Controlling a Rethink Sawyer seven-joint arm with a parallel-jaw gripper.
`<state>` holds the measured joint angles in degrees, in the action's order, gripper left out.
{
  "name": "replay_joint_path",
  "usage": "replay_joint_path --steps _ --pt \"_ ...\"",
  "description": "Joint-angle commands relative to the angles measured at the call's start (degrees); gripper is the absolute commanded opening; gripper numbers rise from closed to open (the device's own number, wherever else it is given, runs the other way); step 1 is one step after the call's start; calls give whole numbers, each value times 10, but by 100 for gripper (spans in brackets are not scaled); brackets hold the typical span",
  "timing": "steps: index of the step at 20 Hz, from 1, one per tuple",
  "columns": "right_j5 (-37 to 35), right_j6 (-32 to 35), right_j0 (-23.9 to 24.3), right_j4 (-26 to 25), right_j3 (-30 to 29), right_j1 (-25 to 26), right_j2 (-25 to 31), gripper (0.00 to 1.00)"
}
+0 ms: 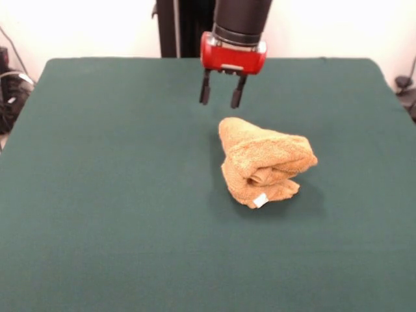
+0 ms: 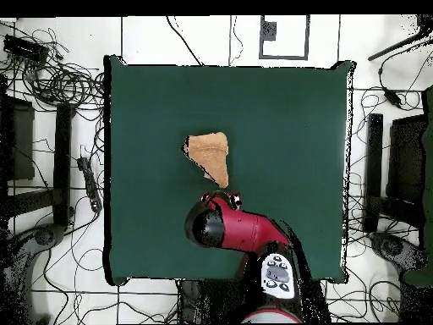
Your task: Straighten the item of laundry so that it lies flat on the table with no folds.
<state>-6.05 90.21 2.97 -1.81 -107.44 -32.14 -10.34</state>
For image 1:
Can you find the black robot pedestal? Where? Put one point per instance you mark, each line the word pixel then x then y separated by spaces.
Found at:
pixel 185 29

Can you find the grey office chair base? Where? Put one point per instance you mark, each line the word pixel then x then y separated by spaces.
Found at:
pixel 404 81

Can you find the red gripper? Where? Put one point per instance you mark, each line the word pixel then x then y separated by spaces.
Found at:
pixel 234 60

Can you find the dark green table cloth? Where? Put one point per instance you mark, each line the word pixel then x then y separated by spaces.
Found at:
pixel 97 195

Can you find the tan terry towel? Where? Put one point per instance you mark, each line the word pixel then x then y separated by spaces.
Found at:
pixel 260 152

